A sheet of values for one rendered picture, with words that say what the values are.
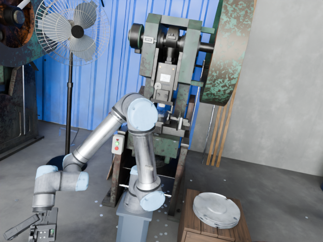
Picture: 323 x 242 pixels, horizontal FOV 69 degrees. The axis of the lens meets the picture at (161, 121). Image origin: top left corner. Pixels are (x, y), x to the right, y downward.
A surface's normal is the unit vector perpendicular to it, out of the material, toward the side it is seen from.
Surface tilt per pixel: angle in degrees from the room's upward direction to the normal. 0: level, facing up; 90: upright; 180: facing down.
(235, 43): 86
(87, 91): 90
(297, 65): 90
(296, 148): 90
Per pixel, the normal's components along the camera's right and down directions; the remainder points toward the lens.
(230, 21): -0.07, -0.11
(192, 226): 0.15, -0.94
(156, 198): 0.39, 0.46
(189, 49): -0.14, 0.28
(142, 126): 0.36, 0.22
